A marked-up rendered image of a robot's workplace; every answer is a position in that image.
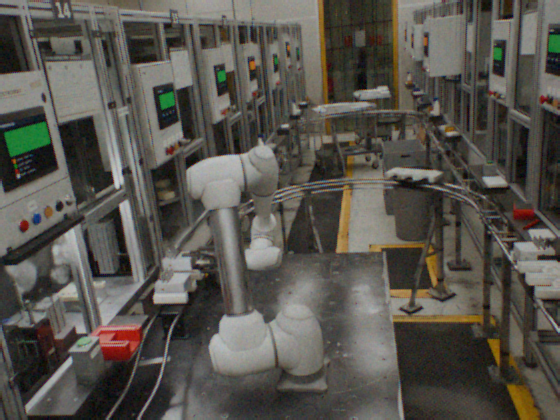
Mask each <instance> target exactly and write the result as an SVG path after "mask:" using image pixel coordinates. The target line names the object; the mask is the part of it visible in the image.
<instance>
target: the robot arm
mask: <svg viewBox="0 0 560 420"><path fill-rule="evenodd" d="M186 181H187V192H188V194H190V195H191V196H192V197H193V198H194V199H196V200H201V202H202V203H203V206H204V207H205V208H206V209H207V210H209V215H210V220H211V226H212V231H213V241H214V246H199V247H198V248H197V251H190V252H183V253H182V254H181V257H197V255H201V256H206V257H209V258H213V260H214V261H213V262H212V263H208V264H205V265H200V264H195V265H194V266H193V269H192V270H199V271H200V273H218V274H219V277H220V282H221V287H222V292H223V297H224V304H225V315H224V317H223V318H222V320H221V321H220V324H219V333H218V334H215V335H214V336H213V338H212V339H211V340H210V344H209V352H210V355H211V359H212V362H213V365H214V368H215V371H216V372H219V373H221V374H222V375H225V376H230V377H243V376H249V375H255V374H258V373H262V372H265V371H268V370H270V369H273V368H282V370H281V374H280V378H279V381H278V383H277V384H276V392H278V393H283V392H317V393H320V394H325V393H326V392H327V385H326V380H327V371H328V368H329V366H330V360H328V359H323V336H322V331H321V328H320V325H319V324H318V322H317V320H316V318H315V315H314V314H313V312H312V311H311V310H309V308H308V307H307V306H305V305H302V304H292V305H289V306H287V307H286V308H284V309H283V310H281V311H280V312H279V313H278V314H277V315H276V319H275V320H273V321H272V322H270V323H269V324H264V321H263V317H262V315H261V314H260V313H259V312H258V311H257V310H254V306H253V300H252V295H251V284H250V279H249V273H248V269H249V270H273V269H276V268H279V267H280V265H281V264H282V260H283V253H282V251H281V250H280V249H278V248H276V247H274V242H275V238H276V220H275V217H274V216H273V215H272V214H271V213H270V206H271V202H272V200H273V197H274V195H275V192H276V185H277V182H278V165H277V163H276V157H275V156H274V153H273V152H272V150H270V148H268V147H266V146H257V147H255V148H253V149H251V150H250V151H249V153H245V154H241V155H234V156H233V155H228V156H217V157H213V158H208V159H206V160H204V161H201V162H198V163H196V164H195V165H193V166H192V167H191V168H189V169H187V170H186ZM245 191H251V196H252V201H253V205H254V209H255V213H256V214H257V216H256V217H255V218H254V220H253V222H252V226H251V245H250V248H249V249H245V247H244V241H243V236H242V231H241V226H240V220H239V209H238V206H239V202H240V196H241V192H245ZM214 250H215V252H216V253H214V252H204V251H214ZM212 266H218V267H219V269H205V268H208V267H212Z"/></svg>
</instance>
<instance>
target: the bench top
mask: <svg viewBox="0 0 560 420"><path fill-rule="evenodd" d="M336 263H338V264H336ZM295 272H296V274H294V273H295ZM248 273H249V279H250V284H251V295H252V300H253V306H254V310H257V311H258V312H259V313H260V314H261V315H262V317H263V321H264V324H269V323H270V322H272V321H273V320H275V319H276V315H277V314H278V313H279V312H280V311H281V310H283V309H284V308H286V307H287V306H289V305H292V304H302V305H305V306H307V307H308V308H309V310H311V311H312V312H313V314H314V315H315V318H316V320H317V322H318V324H319V325H320V328H321V331H322V336H323V359H328V360H330V366H329V368H328V371H327V380H326V385H327V392H326V393H325V394H320V393H317V392H283V393H278V392H276V384H277V383H278V381H279V378H280V374H281V370H282V368H273V369H270V370H268V371H265V372H262V373H258V374H255V375H249V376H243V377H230V376H225V375H222V374H221V373H219V372H216V371H215V368H214V365H213V362H212V359H211V355H210V352H209V344H210V340H211V339H212V338H213V336H214V335H215V334H218V333H219V324H220V321H221V320H222V318H223V317H224V315H225V304H224V297H223V292H222V287H221V282H220V277H219V274H218V273H216V277H217V282H218V281H219V285H217V286H204V288H203V289H202V291H201V292H200V293H199V295H198V298H197V299H196V300H195V302H194V304H193V305H188V306H187V307H186V309H185V313H186V314H185V316H184V317H183V320H184V325H185V330H186V334H189V340H170V343H169V349H168V355H167V357H169V356H170V362H166V365H165V369H164V374H163V379H162V382H161V385H160V386H159V389H158V391H157V393H156V394H155V396H154V398H153V400H152V404H150V406H149V408H148V410H147V411H146V413H145V415H144V416H143V417H142V419H141V420H386V419H389V420H404V413H403V403H402V395H401V386H400V377H399V368H398V360H397V352H396V343H395V335H394V328H393V319H392V310H391V300H390V291H389V283H388V266H387V257H386V252H334V253H306V254H283V260H282V264H281V265H280V267H279V268H276V269H273V270H249V269H248ZM289 291H291V292H292V293H290V294H289ZM161 320H162V317H161V318H160V320H159V321H158V322H157V323H156V324H155V326H154V327H153V330H151V332H150V333H149V335H148V336H147V338H145V340H144V346H143V349H142V353H141V356H140V360H139V361H144V360H150V359H157V358H163V357H164V352H165V347H166V343H167V340H162V335H164V330H163V326H162V322H161ZM137 351H138V350H137ZM137 351H136V353H135V355H134V356H133V357H132V359H131V360H130V362H129V363H128V364H127V365H126V366H125V368H124V371H123V372H122V373H121V374H120V375H119V377H118V378H117V380H116V381H115V382H114V384H113V386H112V387H111V389H110V390H109V391H108V393H107V394H106V395H105V396H104V397H103V399H102V400H101V402H100V405H98V406H97V408H96V409H95V411H94V412H93V414H92V415H91V416H90V418H88V420H105V419H106V416H107V415H108V413H110V411H111V410H112V408H113V406H114V405H115V403H116V402H117V401H118V400H119V397H120V395H121V394H122V392H123V391H124V389H125V387H126V385H127V383H128V381H129V379H130V376H131V373H132V370H133V363H134V362H135V358H136V355H137ZM161 367H162V363H160V364H154V365H149V366H142V367H137V370H136V373H135V376H134V379H133V380H132V383H131V385H130V388H129V391H128V393H127V395H126V396H125V398H124V399H123V400H122V402H121V403H120V405H119V406H118V408H117V411H115V413H114V415H113V416H112V418H111V419H110V420H136V419H137V418H138V416H139V415H140V413H141V412H142V410H143V407H144V405H145V404H146V402H147V401H148V399H149V397H150V395H151V394H152V393H153V390H154V386H155V385H156V382H157V380H158V376H159V374H160V370H161Z"/></svg>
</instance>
